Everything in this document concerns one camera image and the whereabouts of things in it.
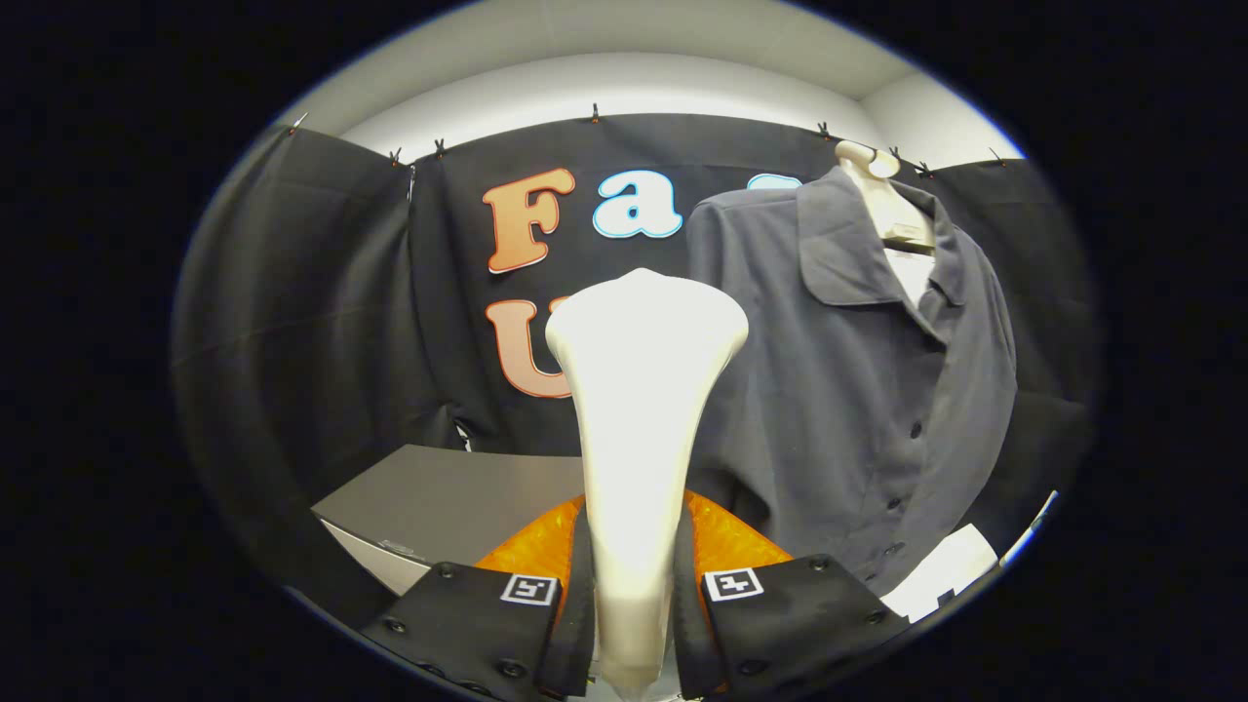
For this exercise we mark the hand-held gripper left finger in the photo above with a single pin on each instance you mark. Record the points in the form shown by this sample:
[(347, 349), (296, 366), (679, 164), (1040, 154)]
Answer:
[(468, 614)]

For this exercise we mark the grey button-up shirt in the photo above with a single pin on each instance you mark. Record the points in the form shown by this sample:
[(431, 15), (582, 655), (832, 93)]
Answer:
[(838, 390)]

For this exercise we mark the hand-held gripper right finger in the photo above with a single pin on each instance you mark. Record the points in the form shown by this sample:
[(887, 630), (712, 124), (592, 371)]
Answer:
[(799, 614)]

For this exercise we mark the grey and white drawer cabinet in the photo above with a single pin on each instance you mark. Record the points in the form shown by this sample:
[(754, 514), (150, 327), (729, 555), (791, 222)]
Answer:
[(458, 497)]

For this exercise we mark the black backdrop cloth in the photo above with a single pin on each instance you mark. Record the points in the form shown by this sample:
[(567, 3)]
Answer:
[(312, 322)]

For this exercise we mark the white mannequin torso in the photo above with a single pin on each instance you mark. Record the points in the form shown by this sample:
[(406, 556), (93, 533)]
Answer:
[(887, 205)]

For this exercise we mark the row of small black clips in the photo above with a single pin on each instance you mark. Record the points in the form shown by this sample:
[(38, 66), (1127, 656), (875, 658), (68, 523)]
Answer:
[(595, 115)]

